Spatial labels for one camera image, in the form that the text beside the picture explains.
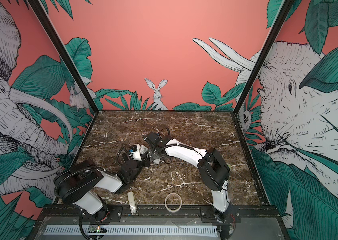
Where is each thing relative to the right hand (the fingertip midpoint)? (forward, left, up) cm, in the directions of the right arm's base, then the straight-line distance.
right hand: (157, 152), depth 87 cm
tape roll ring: (-28, -6, -7) cm, 29 cm away
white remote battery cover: (-26, +11, -5) cm, 29 cm away
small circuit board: (-37, +27, -8) cm, 46 cm away
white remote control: (-6, +1, +6) cm, 9 cm away
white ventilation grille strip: (-37, +8, -8) cm, 39 cm away
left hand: (0, +3, +2) cm, 4 cm away
